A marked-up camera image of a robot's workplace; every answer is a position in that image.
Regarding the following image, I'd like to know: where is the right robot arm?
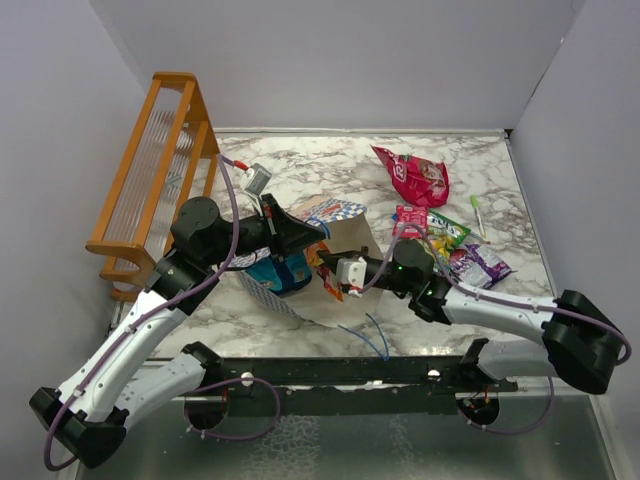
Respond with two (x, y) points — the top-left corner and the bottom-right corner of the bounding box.
(318, 239), (628, 395)

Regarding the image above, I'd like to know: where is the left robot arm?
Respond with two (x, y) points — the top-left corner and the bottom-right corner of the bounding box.
(29, 194), (326, 471)

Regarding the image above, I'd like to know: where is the yellow green snack packet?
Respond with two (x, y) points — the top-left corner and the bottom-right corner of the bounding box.
(424, 210), (471, 271)

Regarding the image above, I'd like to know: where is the red snack packet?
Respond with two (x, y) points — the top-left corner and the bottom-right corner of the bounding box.
(392, 205), (428, 239)

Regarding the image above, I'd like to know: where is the orange snack box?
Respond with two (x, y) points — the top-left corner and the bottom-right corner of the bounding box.
(305, 241), (344, 302)

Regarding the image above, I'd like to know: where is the green cap marker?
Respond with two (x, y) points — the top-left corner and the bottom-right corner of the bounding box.
(470, 195), (487, 240)

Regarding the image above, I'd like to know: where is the red crisps bag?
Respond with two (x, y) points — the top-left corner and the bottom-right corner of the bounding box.
(372, 146), (450, 208)

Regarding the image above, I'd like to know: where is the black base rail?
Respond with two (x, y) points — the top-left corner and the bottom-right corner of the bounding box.
(182, 341), (517, 416)

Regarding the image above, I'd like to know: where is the wooden dish rack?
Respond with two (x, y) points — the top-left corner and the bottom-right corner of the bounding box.
(85, 72), (219, 302)

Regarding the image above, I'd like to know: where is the blue checkered paper bag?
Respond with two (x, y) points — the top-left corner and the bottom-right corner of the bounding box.
(233, 196), (390, 360)

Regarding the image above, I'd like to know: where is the large purple snack bag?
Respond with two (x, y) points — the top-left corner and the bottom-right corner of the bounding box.
(448, 243), (513, 289)

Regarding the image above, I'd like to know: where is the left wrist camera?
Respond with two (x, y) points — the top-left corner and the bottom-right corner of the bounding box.
(239, 163), (272, 213)

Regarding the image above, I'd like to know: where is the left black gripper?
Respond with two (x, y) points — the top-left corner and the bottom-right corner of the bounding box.
(204, 194), (327, 267)

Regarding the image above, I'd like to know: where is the blue snack packet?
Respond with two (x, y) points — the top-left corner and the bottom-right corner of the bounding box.
(246, 253), (312, 296)

